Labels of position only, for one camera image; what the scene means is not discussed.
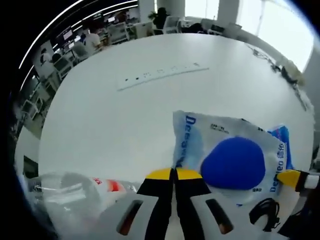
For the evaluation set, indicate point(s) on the table socket panel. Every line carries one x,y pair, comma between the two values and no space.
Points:
160,76

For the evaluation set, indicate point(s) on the white table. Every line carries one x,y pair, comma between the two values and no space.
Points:
125,125

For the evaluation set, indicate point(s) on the clear packet with blue sponge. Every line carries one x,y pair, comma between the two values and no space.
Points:
232,165

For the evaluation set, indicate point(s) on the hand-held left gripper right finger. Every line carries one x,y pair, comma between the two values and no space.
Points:
190,200

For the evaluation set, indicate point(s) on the clear packet with red label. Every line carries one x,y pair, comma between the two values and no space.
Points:
82,192

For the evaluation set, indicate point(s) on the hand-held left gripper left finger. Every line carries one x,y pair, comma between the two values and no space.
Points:
152,200

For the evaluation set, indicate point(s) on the green potted plant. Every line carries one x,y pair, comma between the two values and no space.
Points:
153,15

